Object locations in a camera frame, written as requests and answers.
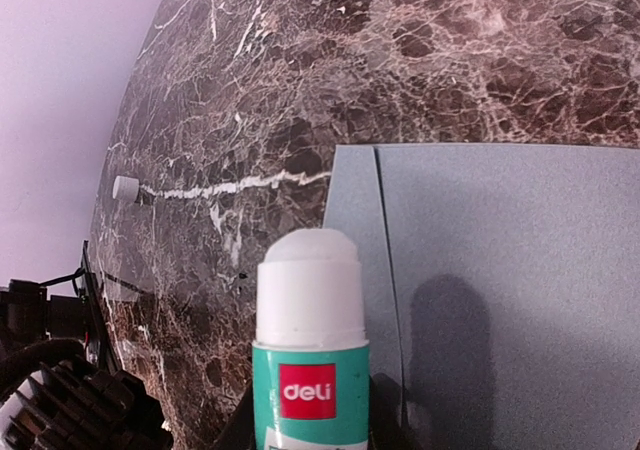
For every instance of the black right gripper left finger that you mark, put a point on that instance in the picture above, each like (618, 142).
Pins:
(239, 433)

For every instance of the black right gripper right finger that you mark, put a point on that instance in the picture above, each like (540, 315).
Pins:
(385, 431)

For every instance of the green white glue stick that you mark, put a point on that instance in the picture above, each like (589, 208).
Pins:
(310, 353)

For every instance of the grey paper envelope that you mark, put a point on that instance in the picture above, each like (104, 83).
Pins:
(501, 286)

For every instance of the white glue stick cap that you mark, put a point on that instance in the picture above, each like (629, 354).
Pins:
(126, 189)

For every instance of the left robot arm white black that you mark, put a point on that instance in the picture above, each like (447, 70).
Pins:
(29, 315)

